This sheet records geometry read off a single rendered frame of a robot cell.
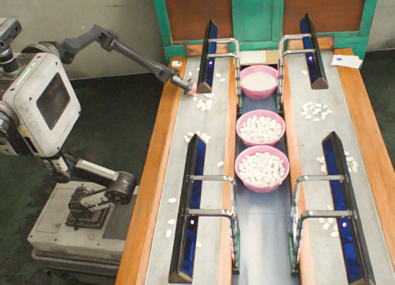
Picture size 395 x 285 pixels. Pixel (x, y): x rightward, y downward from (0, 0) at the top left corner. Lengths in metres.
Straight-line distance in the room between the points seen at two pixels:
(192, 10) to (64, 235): 1.57
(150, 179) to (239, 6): 1.24
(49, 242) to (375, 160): 1.75
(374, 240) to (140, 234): 1.00
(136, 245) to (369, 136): 1.27
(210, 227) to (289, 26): 1.45
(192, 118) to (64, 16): 1.82
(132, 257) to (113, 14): 2.35
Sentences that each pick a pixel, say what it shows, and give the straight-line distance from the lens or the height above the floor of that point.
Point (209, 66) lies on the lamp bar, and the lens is 2.01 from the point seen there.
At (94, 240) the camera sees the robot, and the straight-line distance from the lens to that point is 2.17.
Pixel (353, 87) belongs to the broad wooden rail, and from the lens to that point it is 2.41.
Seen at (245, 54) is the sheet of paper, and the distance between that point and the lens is 2.63.
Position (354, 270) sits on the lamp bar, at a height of 1.08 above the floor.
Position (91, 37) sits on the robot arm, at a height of 1.25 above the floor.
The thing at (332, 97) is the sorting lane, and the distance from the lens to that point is 2.36.
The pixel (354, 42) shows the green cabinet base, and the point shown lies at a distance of 2.75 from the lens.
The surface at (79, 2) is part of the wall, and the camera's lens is 3.55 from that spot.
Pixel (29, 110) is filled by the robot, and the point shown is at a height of 1.39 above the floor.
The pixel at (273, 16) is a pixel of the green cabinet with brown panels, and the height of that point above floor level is 1.01.
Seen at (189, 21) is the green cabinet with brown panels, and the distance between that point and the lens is 2.60.
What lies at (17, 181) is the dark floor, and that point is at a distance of 3.40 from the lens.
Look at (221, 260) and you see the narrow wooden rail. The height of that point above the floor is 0.76.
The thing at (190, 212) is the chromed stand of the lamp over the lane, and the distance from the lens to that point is 1.34.
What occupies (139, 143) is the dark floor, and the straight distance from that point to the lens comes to 3.22.
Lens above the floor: 2.23
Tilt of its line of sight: 45 degrees down
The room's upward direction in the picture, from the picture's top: 10 degrees counter-clockwise
